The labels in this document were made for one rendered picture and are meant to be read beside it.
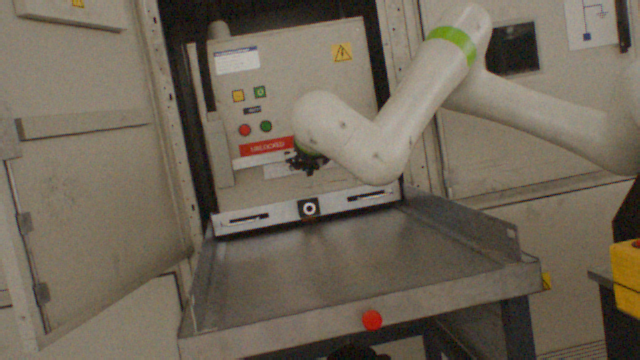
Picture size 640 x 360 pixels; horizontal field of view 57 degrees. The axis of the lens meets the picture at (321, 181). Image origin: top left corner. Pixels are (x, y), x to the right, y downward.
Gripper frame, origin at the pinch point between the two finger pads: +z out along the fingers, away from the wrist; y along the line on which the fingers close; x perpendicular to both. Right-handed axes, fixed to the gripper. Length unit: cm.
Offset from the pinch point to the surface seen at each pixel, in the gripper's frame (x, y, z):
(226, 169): 5.9, -20.2, 9.4
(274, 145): 12.7, -6.2, 18.6
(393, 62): 27.2, 30.1, 9.1
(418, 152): 2.8, 33.1, 17.6
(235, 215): -3.7, -20.5, 23.3
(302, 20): 78, 18, 73
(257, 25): 79, 0, 73
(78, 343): -29, -67, 27
